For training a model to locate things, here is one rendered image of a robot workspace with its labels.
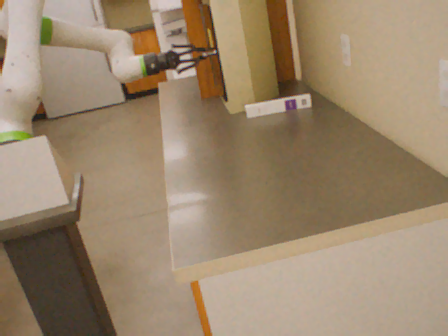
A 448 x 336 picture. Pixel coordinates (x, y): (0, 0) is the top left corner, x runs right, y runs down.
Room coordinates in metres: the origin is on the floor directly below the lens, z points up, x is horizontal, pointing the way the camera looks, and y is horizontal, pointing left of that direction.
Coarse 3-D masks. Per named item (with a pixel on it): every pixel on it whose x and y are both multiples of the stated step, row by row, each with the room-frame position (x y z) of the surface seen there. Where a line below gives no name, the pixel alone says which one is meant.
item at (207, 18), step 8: (208, 8) 1.90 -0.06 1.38; (208, 16) 1.94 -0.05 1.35; (208, 24) 2.01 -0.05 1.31; (208, 40) 2.14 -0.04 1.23; (216, 48) 1.90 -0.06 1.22; (216, 56) 1.93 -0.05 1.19; (216, 64) 1.99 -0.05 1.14; (216, 72) 2.06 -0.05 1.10; (216, 80) 2.13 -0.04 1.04; (224, 88) 1.90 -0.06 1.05; (224, 96) 1.91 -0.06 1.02
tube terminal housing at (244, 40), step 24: (216, 0) 1.90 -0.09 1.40; (240, 0) 1.92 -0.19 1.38; (264, 0) 2.05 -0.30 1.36; (216, 24) 1.90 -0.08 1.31; (240, 24) 1.90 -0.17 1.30; (264, 24) 2.02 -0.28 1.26; (240, 48) 1.90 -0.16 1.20; (264, 48) 2.00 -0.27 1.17; (240, 72) 1.90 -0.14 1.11; (264, 72) 1.98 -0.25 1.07; (240, 96) 1.90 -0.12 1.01; (264, 96) 1.96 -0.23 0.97
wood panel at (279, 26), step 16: (192, 0) 2.26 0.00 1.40; (272, 0) 2.29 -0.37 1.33; (192, 16) 2.26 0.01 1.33; (272, 16) 2.29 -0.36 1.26; (192, 32) 2.26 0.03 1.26; (272, 32) 2.29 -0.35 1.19; (288, 32) 2.29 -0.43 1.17; (192, 48) 2.26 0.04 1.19; (288, 48) 2.29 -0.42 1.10; (208, 64) 2.26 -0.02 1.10; (288, 64) 2.29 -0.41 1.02; (208, 80) 2.26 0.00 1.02; (208, 96) 2.26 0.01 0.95
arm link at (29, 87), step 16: (16, 0) 1.64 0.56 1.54; (32, 0) 1.65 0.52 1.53; (16, 16) 1.59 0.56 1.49; (32, 16) 1.61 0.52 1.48; (16, 32) 1.53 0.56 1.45; (32, 32) 1.55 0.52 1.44; (16, 48) 1.48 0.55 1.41; (32, 48) 1.50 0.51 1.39; (16, 64) 1.42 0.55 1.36; (32, 64) 1.44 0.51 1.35; (0, 80) 1.40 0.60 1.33; (16, 80) 1.37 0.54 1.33; (32, 80) 1.39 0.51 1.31; (0, 96) 1.39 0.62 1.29; (16, 96) 1.37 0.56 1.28; (32, 96) 1.38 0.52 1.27; (16, 112) 1.40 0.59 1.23; (32, 112) 1.44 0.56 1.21
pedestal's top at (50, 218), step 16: (80, 176) 1.52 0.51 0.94; (80, 192) 1.42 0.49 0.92; (48, 208) 1.30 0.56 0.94; (64, 208) 1.27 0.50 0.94; (80, 208) 1.32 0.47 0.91; (0, 224) 1.25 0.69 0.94; (16, 224) 1.23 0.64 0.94; (32, 224) 1.23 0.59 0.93; (48, 224) 1.23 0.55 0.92; (64, 224) 1.24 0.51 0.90; (0, 240) 1.21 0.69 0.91
